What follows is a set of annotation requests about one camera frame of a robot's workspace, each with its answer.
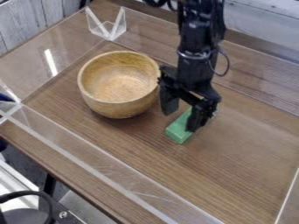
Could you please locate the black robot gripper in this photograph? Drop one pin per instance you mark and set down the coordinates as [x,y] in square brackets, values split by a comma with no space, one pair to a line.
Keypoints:
[187,83]

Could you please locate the green rectangular block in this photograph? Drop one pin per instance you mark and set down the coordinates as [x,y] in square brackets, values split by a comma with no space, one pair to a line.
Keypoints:
[175,131]

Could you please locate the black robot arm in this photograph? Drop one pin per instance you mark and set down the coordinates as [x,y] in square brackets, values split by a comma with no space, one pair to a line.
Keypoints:
[201,28]

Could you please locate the brown wooden bowl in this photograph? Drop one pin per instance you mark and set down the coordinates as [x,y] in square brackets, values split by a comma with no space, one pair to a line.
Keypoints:
[117,83]

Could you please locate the black table leg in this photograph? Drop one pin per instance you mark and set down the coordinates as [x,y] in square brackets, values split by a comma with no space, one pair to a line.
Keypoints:
[49,184]

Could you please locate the clear acrylic corner bracket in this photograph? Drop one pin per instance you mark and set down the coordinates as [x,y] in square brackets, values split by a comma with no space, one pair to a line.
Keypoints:
[107,30]

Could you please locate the clear acrylic tray wall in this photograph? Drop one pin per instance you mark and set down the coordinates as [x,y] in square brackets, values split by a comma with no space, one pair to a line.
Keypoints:
[89,170]

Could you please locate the black metal bracket with screw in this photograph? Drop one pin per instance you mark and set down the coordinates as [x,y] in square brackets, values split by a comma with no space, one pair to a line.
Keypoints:
[63,215]

